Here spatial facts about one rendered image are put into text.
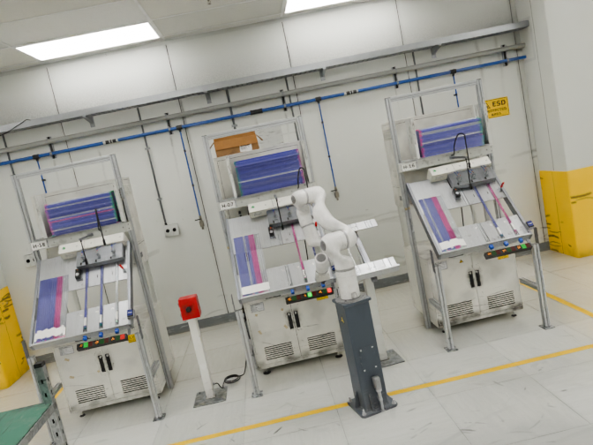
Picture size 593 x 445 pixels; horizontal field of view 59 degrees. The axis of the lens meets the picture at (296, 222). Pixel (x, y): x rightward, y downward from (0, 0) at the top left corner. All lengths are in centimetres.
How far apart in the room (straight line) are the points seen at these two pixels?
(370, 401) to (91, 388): 214
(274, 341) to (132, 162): 255
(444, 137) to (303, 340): 192
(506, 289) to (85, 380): 332
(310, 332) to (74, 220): 197
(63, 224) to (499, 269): 336
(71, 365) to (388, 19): 439
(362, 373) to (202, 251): 283
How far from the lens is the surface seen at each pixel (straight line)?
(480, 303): 439
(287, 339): 411
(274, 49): 564
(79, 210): 423
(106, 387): 437
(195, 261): 565
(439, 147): 426
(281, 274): 374
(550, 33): 588
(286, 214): 394
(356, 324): 319
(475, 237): 399
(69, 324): 402
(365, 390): 335
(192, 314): 386
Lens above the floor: 163
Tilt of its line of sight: 7 degrees down
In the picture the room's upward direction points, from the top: 12 degrees counter-clockwise
